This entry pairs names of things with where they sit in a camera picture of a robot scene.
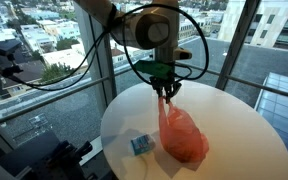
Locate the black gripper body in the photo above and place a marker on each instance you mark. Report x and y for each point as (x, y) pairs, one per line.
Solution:
(165, 82)

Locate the orange plastic bag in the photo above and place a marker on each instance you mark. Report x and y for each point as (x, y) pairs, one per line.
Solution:
(182, 136)

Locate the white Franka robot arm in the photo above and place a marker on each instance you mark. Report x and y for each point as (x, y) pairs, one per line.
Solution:
(155, 31)

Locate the small blue carton box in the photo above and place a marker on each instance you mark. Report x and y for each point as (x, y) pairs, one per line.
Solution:
(142, 144)

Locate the metal window railing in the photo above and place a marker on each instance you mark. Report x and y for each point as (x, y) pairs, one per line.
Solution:
(34, 107)

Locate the black equipment stand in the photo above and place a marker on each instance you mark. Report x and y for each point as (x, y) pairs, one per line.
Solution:
(44, 160)

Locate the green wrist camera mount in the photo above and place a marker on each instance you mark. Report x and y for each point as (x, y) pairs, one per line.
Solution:
(154, 69)

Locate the white round pedestal table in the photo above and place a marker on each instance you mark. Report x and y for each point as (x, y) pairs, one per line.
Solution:
(244, 140)

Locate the black camera on tripod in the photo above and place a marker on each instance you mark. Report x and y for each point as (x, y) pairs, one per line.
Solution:
(4, 53)

